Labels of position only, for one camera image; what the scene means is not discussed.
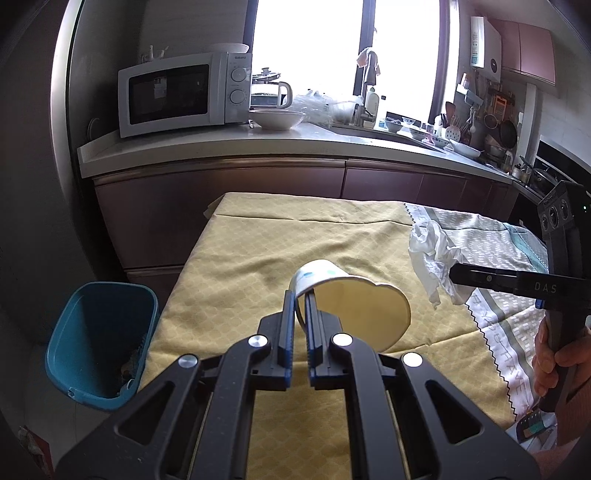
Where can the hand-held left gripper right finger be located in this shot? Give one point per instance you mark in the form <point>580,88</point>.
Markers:
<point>318,355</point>

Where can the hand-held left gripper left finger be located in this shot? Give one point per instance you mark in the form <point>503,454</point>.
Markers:
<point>277,355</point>

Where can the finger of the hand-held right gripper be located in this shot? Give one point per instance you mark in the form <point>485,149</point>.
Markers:
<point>485,278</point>

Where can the white tissue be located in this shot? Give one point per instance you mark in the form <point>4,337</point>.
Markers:
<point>434,254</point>

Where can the white paper cup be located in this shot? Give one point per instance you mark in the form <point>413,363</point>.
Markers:
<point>355,304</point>

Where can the blue plastic trash bin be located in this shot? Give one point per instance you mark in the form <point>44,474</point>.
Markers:
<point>92,332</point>

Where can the person's right forearm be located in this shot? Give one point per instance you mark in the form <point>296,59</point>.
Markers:
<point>575,415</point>

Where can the person's right hand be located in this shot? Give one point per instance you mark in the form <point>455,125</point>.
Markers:
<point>544,364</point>

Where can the metal pot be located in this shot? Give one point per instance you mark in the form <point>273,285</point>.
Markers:
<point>521,171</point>

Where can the yellow patterned tablecloth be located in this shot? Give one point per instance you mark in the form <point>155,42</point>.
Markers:
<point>240,258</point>

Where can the shallow white dish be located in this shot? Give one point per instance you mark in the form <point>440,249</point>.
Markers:
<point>466,149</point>

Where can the hanging dark pan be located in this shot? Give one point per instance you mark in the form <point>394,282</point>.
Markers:
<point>508,134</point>

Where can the blue patterned bowl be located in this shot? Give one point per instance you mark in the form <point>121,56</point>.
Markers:
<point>393,124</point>
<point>438,141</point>
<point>418,133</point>

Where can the utensil holder with spatulas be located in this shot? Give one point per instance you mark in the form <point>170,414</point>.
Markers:
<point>455,127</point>

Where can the brown base cabinets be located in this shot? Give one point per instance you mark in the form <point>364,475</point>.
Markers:
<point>231,194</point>

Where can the kitchen sink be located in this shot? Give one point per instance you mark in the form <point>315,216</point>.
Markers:
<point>383,134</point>

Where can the white pump bottle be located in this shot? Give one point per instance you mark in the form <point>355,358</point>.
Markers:
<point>373,104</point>

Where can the white kitchen counter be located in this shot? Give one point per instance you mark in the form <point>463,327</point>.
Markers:
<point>231,147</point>

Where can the white water heater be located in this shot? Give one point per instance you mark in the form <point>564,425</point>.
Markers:
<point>487,50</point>

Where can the white ceramic bowl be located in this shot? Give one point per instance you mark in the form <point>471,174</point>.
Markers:
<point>277,119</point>

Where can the pile of clear plastic bags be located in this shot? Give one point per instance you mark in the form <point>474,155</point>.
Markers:
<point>318,106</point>

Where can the pink dishcloth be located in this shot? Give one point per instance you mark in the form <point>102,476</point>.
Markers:
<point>369,57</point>

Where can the red printed packet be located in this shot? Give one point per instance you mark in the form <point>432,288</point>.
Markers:
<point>34,443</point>

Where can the glass kettle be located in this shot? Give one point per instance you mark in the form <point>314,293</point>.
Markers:
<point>272,94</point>

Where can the white microwave oven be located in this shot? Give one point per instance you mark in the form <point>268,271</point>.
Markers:
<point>166,92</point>

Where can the kitchen window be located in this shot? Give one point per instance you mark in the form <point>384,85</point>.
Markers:
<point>314,46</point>

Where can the silver refrigerator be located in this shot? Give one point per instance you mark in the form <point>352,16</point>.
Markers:
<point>37,161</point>

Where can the wide white bowl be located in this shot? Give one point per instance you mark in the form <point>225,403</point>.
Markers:
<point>228,48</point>

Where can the small white ornament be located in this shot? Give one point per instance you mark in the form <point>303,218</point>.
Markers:
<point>150,55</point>

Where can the blue wall rack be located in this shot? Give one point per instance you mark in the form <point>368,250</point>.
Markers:
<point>473,97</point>

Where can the pink wall cabinet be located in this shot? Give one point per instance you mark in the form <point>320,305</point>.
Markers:
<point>531,50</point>

